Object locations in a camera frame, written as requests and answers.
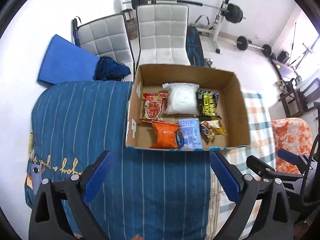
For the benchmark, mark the right white padded chair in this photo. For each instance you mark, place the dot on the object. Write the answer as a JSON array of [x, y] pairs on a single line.
[[162, 30]]

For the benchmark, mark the open cardboard box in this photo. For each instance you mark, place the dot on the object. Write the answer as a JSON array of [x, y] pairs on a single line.
[[231, 107]]

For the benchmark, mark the dark blue knit cloth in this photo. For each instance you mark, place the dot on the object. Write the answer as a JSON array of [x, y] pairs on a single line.
[[108, 69]]

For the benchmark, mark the floor barbell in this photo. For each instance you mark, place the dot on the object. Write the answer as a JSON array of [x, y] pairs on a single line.
[[243, 43]]

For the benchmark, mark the orange snack bag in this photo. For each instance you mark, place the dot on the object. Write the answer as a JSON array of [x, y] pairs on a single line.
[[166, 134]]

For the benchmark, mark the yellow brown snack packet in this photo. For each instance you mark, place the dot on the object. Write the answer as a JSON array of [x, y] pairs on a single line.
[[211, 128]]

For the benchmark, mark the blue smartphone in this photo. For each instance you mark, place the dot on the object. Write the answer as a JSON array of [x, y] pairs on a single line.
[[35, 177]]

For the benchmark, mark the white soft pouch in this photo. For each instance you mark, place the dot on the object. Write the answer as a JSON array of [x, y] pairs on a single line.
[[181, 98]]

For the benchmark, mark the black blue bench pad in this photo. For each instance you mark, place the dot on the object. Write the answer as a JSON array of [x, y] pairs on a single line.
[[194, 47]]

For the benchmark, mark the light blue tissue pack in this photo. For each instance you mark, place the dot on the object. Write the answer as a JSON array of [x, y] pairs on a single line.
[[188, 135]]

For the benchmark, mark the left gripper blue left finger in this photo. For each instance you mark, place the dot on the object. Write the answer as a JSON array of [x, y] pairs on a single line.
[[82, 189]]

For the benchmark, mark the dark wooden chair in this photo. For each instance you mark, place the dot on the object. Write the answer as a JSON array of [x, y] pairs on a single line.
[[300, 97]]

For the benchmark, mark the white padded chair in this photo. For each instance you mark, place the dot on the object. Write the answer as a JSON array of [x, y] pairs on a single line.
[[162, 30], [107, 36]]

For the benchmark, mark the blue striped quilt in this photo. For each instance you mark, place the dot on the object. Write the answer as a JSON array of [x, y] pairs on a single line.
[[150, 194]]

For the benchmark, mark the orange floral blanket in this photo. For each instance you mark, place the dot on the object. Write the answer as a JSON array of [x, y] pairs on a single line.
[[293, 135]]

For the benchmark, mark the blue foam mat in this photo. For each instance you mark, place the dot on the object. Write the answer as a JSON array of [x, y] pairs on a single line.
[[66, 62]]

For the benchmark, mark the red snack packet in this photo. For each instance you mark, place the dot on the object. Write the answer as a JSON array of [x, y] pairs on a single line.
[[153, 106]]

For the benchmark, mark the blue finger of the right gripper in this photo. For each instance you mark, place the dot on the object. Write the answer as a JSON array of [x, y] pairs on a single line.
[[292, 158], [268, 174]]

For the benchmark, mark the left white padded chair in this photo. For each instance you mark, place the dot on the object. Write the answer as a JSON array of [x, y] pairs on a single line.
[[107, 36]]

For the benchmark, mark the black shoe shine wipes pack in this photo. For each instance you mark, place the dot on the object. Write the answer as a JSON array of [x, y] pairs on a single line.
[[207, 104]]

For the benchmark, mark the white weight bench rack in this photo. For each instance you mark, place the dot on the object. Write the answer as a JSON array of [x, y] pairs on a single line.
[[214, 31]]

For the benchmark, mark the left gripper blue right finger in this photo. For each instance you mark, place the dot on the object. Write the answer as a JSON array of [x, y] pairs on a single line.
[[240, 189]]

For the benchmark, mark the plaid checkered blanket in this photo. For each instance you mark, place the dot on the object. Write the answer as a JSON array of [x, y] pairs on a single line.
[[262, 146]]

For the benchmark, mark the barbell on rack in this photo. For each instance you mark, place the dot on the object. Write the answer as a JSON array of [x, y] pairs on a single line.
[[233, 13]]

